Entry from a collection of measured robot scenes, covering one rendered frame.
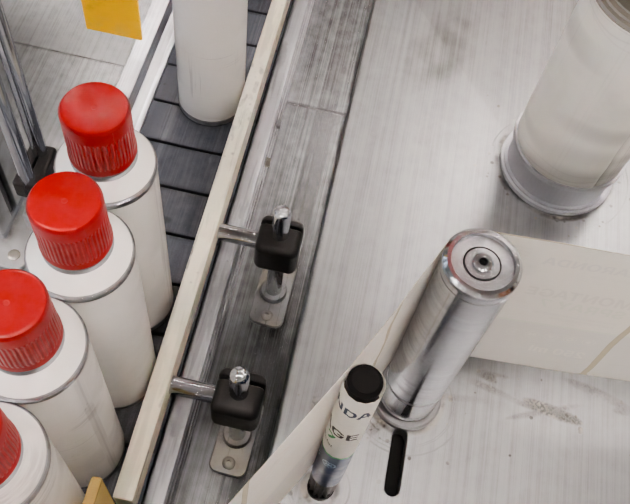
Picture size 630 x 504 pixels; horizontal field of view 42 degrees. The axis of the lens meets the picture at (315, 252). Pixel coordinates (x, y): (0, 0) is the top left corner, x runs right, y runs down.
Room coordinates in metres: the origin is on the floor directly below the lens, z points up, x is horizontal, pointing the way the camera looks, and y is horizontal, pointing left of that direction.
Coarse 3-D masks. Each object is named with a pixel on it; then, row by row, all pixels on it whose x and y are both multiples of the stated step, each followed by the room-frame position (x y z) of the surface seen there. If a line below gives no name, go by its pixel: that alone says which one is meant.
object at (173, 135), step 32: (256, 0) 0.53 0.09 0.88; (256, 32) 0.49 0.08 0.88; (160, 96) 0.41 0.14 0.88; (160, 128) 0.38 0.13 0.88; (192, 128) 0.38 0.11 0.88; (224, 128) 0.39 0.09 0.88; (160, 160) 0.35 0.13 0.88; (192, 160) 0.35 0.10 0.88; (192, 192) 0.33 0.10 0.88; (192, 224) 0.30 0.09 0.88; (128, 416) 0.15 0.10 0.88
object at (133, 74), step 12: (156, 0) 0.43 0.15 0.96; (168, 0) 0.43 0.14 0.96; (156, 12) 0.41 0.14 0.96; (168, 12) 0.42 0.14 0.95; (144, 24) 0.40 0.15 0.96; (156, 24) 0.40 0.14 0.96; (144, 36) 0.39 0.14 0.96; (156, 36) 0.39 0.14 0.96; (132, 48) 0.38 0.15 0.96; (144, 48) 0.38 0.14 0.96; (156, 48) 0.39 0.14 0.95; (132, 60) 0.37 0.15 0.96; (144, 60) 0.37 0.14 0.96; (132, 72) 0.36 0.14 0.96; (144, 72) 0.37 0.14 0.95; (120, 84) 0.34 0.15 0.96; (132, 84) 0.35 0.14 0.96; (132, 96) 0.34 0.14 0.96
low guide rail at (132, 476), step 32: (288, 0) 0.51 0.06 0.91; (256, 64) 0.43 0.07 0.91; (256, 96) 0.40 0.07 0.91; (224, 160) 0.33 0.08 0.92; (224, 192) 0.31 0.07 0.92; (192, 256) 0.25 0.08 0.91; (192, 288) 0.23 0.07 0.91; (192, 320) 0.21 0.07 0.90; (160, 352) 0.18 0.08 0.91; (160, 384) 0.16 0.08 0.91; (160, 416) 0.15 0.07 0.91; (128, 448) 0.12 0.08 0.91; (128, 480) 0.10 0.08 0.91
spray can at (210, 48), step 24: (192, 0) 0.39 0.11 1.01; (216, 0) 0.39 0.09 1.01; (240, 0) 0.40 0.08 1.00; (192, 24) 0.39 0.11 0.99; (216, 24) 0.39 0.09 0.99; (240, 24) 0.40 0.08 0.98; (192, 48) 0.39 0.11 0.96; (216, 48) 0.39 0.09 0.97; (240, 48) 0.40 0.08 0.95; (192, 72) 0.39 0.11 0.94; (216, 72) 0.39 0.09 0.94; (240, 72) 0.40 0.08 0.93; (192, 96) 0.39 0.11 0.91; (216, 96) 0.39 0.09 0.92; (240, 96) 0.40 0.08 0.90; (192, 120) 0.39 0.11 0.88; (216, 120) 0.39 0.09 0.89
